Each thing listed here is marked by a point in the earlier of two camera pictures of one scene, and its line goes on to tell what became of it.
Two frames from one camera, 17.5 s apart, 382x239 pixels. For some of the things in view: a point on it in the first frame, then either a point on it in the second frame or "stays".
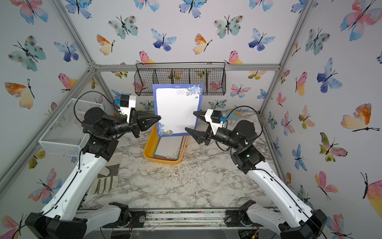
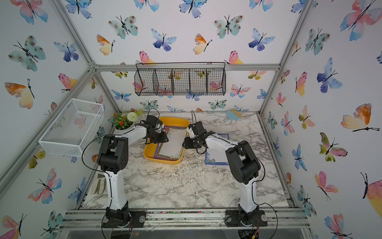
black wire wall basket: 212,75 stays
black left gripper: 143,121 to 163,139
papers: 168,147 stays
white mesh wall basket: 66,134 stays
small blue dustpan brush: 232,114 stays
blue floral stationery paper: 175,103 to 216,157
